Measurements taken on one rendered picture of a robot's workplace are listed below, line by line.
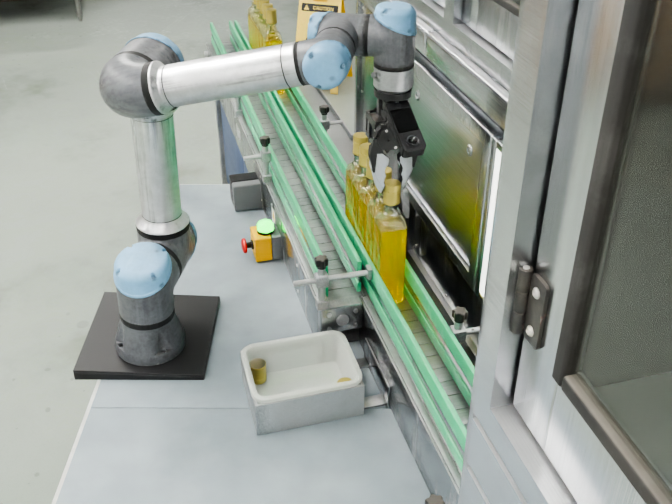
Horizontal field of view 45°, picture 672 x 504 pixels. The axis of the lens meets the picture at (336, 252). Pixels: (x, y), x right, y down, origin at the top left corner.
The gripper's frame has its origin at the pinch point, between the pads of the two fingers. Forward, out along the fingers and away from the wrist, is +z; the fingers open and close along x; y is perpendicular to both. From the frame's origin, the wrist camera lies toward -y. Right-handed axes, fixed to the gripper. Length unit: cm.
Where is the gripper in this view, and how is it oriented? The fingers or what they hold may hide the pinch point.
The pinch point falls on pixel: (392, 186)
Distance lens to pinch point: 160.7
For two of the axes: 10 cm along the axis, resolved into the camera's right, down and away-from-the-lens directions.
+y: -2.8, -5.2, 8.0
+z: 0.0, 8.4, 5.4
